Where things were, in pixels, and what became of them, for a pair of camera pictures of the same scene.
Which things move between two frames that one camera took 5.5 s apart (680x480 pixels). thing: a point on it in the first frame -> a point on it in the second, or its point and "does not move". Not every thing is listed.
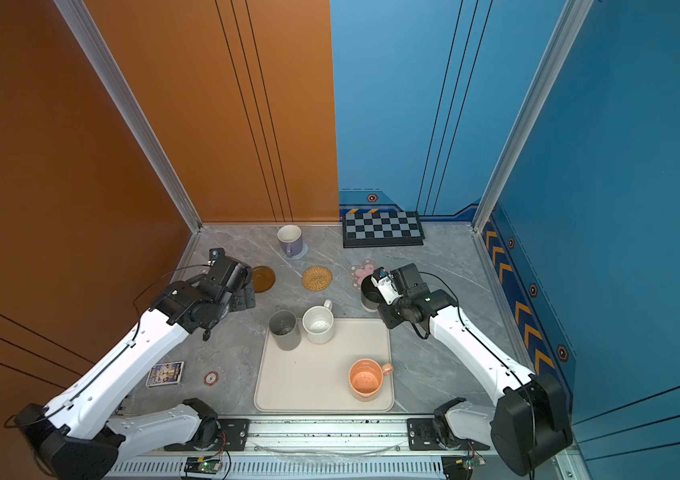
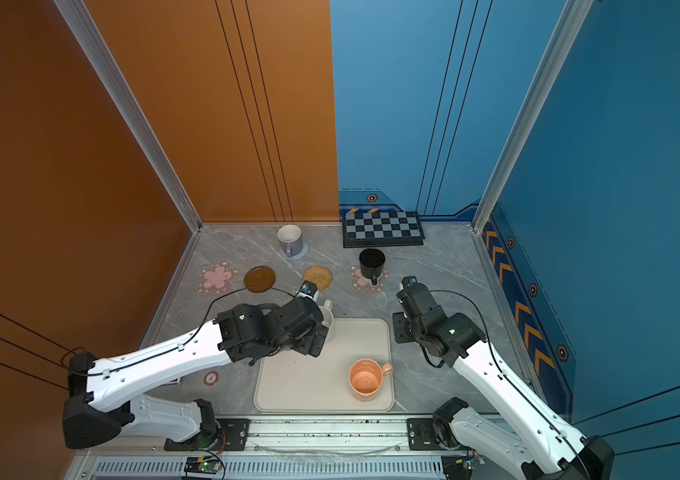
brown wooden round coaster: (263, 278) does not move
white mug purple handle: (291, 240) does not move
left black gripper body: (244, 302) -> (307, 343)
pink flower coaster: (359, 272) does not move
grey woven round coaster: (303, 252) does not move
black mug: (370, 296) -> (372, 264)
